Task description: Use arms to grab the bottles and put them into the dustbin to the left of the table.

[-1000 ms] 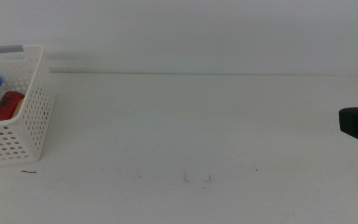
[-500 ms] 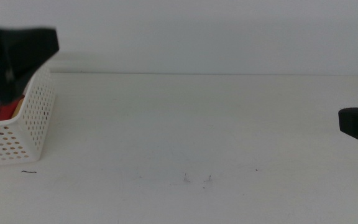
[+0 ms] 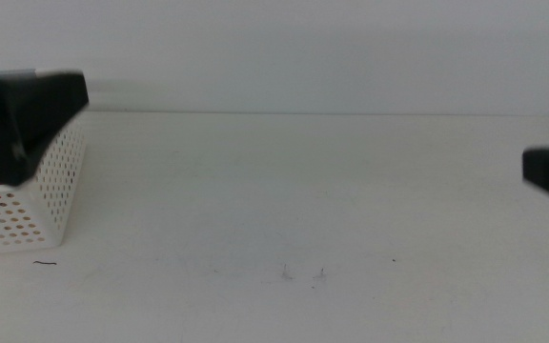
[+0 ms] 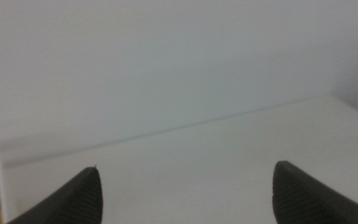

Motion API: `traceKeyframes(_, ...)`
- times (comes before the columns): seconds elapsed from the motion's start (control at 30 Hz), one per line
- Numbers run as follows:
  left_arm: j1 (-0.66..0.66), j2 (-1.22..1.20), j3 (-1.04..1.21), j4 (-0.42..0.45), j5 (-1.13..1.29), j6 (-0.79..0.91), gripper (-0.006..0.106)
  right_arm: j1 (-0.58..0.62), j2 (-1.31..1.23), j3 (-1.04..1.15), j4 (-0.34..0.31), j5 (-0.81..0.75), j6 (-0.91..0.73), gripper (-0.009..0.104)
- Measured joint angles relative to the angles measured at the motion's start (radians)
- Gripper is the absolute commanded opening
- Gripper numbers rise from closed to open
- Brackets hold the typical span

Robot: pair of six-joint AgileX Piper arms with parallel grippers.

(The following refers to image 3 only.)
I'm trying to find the white perforated plastic basket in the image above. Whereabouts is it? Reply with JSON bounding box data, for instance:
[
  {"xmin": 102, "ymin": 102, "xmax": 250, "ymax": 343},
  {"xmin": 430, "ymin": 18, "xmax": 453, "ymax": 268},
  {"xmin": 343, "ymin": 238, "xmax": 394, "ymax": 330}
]
[{"xmin": 0, "ymin": 69, "xmax": 89, "ymax": 258}]

